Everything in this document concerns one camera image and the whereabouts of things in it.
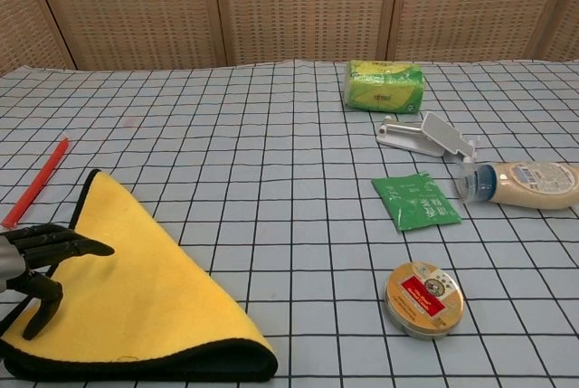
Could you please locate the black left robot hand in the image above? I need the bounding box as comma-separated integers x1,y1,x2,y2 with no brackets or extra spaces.
0,222,116,341

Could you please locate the grey and yellow cloth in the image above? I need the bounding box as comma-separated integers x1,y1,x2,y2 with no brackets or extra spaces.
0,168,279,383

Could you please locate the red plastic sealing stick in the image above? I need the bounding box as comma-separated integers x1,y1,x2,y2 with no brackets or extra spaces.
1,137,71,229

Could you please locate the checkered grid tablecloth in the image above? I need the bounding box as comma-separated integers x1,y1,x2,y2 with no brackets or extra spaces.
0,58,579,388

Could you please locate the woven rattan folding screen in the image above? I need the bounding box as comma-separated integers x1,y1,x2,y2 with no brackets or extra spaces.
0,0,579,75

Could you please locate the green tea sachet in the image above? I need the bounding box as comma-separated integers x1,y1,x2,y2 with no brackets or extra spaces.
371,171,462,232

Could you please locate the green tissue pack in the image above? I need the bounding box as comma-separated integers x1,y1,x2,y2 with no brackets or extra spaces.
344,59,429,116

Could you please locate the round gold lozenge tin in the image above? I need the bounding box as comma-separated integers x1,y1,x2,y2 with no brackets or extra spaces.
384,261,466,342

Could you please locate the white folding phone stand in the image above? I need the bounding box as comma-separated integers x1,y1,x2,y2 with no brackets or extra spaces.
375,111,481,163

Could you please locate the cream squeeze bottle blue cap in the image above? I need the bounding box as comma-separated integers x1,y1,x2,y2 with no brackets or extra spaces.
456,160,579,212

